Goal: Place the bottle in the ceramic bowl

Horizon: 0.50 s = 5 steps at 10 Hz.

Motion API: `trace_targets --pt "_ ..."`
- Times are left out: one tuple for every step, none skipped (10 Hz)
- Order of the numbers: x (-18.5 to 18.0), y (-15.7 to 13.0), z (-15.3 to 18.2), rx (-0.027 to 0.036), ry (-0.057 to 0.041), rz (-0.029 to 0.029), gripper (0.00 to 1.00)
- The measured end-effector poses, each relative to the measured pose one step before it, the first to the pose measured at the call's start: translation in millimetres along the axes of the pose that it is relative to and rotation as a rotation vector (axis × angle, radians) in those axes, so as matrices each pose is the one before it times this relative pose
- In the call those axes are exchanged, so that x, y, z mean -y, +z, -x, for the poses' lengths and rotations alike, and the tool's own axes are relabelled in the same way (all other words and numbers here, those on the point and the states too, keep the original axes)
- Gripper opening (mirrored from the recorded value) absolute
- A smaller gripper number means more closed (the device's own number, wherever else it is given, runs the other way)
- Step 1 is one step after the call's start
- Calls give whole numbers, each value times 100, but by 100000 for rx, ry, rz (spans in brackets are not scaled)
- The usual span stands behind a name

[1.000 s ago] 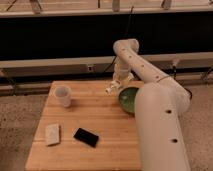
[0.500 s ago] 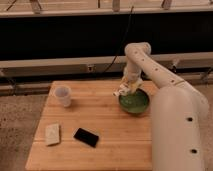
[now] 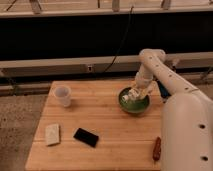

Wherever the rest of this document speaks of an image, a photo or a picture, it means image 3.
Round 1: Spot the small white bottle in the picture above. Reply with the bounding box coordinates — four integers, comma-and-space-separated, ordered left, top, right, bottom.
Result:
122, 88, 140, 102

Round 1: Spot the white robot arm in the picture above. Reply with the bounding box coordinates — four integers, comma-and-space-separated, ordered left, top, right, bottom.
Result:
136, 49, 213, 171

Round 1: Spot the green ceramic bowl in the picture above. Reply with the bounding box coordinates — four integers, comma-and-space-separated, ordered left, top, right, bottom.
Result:
118, 87, 150, 115

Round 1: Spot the wooden cutting board table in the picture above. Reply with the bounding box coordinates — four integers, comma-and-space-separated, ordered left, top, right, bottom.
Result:
25, 80, 163, 171

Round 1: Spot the black smartphone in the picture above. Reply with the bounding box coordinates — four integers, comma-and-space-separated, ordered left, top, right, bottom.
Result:
74, 128, 99, 147

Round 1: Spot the translucent plastic cup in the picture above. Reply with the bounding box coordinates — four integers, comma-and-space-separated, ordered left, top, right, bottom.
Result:
53, 86, 71, 107

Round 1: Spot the white rectangular sponge block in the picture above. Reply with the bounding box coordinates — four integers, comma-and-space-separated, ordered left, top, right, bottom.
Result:
45, 124, 60, 146

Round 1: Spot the black hanging cable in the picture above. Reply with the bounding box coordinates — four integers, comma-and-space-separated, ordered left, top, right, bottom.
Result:
101, 5, 135, 74

